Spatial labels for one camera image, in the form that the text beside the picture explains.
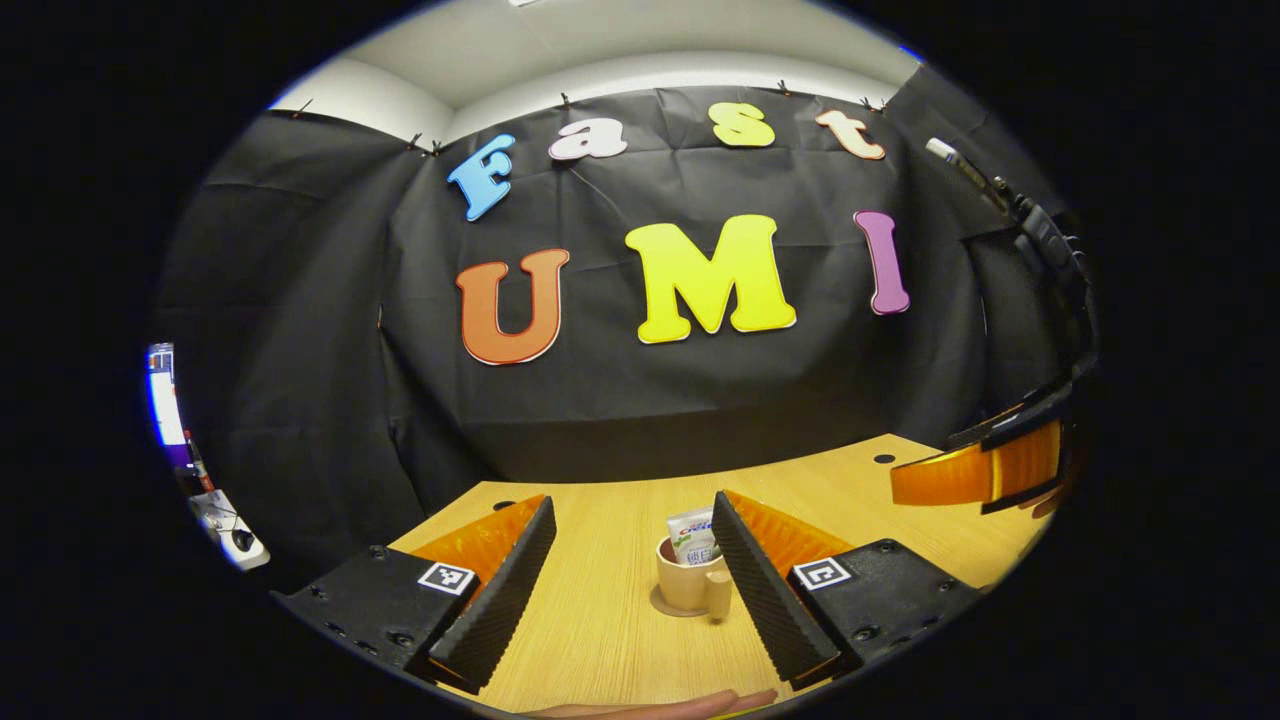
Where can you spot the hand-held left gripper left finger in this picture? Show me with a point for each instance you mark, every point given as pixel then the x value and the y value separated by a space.
pixel 500 600

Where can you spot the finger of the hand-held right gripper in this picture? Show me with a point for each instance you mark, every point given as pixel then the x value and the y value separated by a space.
pixel 940 480
pixel 1030 460

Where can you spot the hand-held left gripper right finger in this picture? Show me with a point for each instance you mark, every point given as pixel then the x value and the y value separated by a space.
pixel 765 595

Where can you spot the beige cup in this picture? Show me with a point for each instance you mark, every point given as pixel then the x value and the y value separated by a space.
pixel 685 585

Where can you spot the white toothpaste tube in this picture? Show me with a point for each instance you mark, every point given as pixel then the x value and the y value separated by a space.
pixel 695 535

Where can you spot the brown round coaster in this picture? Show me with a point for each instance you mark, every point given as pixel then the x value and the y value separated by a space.
pixel 665 608

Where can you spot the wooden desktop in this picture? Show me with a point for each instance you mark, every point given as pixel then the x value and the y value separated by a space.
pixel 610 600

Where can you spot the black backdrop cloth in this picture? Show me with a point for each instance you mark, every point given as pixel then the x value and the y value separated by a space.
pixel 620 400

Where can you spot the red bottle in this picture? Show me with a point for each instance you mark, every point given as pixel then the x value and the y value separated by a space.
pixel 200 470

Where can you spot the computer monitor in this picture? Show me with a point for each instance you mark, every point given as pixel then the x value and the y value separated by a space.
pixel 165 410

